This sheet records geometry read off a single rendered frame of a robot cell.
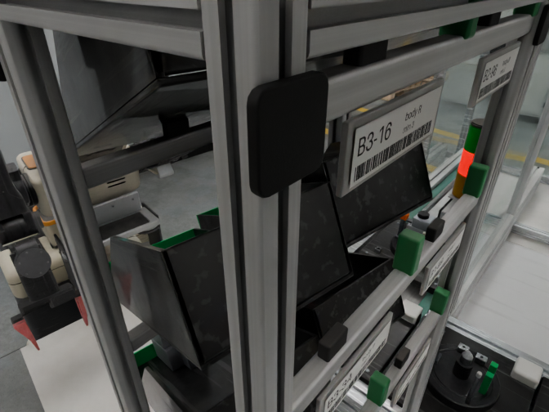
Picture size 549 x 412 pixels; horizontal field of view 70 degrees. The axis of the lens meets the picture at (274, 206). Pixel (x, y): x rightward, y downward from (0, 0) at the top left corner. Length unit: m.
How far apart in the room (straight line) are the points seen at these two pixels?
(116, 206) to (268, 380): 1.07
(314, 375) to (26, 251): 0.70
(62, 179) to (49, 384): 0.86
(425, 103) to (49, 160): 0.21
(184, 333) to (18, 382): 2.13
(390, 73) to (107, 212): 1.09
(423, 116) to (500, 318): 1.07
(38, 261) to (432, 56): 0.77
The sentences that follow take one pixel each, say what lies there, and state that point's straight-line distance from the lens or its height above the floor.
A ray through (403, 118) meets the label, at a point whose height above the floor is 1.61.
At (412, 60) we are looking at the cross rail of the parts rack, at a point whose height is 1.63.
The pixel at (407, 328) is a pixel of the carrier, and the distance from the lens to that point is 0.97.
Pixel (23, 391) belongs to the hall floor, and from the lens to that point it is 2.30.
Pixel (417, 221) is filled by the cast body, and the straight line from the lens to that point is 1.13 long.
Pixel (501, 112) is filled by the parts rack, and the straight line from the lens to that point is 0.42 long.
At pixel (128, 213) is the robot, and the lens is 1.24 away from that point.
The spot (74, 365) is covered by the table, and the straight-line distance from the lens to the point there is 1.11.
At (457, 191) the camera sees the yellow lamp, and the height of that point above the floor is 1.27.
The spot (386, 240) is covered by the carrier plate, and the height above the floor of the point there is 0.97.
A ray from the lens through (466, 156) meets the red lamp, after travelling 0.85.
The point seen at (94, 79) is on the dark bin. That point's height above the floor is 1.61.
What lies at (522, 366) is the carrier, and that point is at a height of 0.99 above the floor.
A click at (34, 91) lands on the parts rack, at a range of 0.25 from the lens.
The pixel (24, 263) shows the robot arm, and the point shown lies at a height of 1.20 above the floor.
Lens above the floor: 1.66
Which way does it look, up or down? 31 degrees down
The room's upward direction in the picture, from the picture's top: straight up
